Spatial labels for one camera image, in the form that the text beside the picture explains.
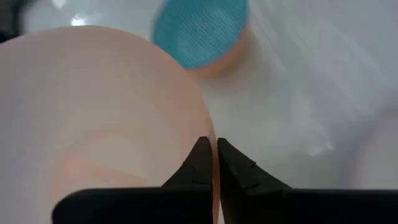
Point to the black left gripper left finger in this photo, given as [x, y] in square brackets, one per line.
[174, 199]

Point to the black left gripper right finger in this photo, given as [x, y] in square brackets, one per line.
[264, 202]

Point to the large pale pink bowl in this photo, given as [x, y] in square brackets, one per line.
[93, 109]

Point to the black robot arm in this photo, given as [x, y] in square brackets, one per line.
[7, 18]

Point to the small teal orange bowl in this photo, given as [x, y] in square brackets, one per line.
[199, 34]

